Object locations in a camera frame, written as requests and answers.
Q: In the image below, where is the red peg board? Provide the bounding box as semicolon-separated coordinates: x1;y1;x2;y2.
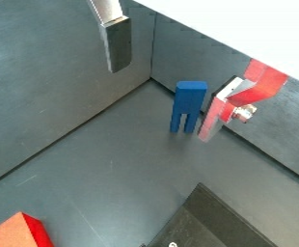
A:
0;212;54;247

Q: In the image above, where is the blue two-legged peg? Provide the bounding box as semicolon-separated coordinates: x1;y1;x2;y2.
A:
169;81;206;133

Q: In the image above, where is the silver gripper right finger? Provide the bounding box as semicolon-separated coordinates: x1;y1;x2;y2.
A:
198;59;288;142

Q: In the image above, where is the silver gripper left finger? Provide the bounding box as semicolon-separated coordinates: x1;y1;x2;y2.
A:
86;0;130;73

